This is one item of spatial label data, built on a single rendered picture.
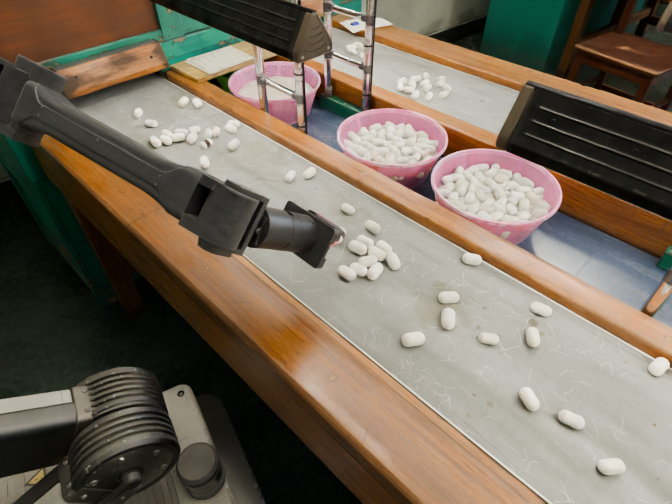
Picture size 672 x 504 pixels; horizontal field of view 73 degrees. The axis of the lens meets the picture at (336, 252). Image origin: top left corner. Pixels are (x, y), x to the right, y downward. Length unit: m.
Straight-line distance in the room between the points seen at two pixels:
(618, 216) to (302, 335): 0.72
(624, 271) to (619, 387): 0.34
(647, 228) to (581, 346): 0.38
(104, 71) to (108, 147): 0.81
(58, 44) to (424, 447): 1.27
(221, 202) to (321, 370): 0.28
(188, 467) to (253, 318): 0.28
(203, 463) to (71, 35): 1.10
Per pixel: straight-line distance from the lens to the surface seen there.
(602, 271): 1.05
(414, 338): 0.71
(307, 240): 0.64
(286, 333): 0.70
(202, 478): 0.85
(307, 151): 1.08
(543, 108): 0.58
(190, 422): 0.99
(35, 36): 1.44
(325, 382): 0.65
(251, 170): 1.07
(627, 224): 1.12
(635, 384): 0.81
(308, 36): 0.79
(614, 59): 2.74
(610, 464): 0.70
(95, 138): 0.66
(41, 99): 0.75
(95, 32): 1.48
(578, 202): 1.13
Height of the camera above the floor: 1.33
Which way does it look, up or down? 44 degrees down
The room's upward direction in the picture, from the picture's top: straight up
